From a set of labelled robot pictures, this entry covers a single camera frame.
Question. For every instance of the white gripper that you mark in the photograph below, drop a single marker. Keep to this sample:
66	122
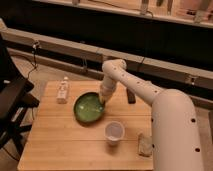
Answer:
105	94

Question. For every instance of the green ceramic bowl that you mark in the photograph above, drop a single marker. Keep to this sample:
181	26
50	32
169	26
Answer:
88	108

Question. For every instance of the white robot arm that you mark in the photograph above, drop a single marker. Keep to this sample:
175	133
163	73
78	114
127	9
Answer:
175	134

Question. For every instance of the dark rectangular block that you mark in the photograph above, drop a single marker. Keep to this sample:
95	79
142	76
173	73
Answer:
130	97

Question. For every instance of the small white bottle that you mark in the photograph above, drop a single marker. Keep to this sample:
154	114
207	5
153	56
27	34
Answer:
63	91

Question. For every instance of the beige sponge block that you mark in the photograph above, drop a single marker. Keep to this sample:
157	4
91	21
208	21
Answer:
144	145

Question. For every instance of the black chair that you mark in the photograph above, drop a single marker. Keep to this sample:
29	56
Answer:
15	99

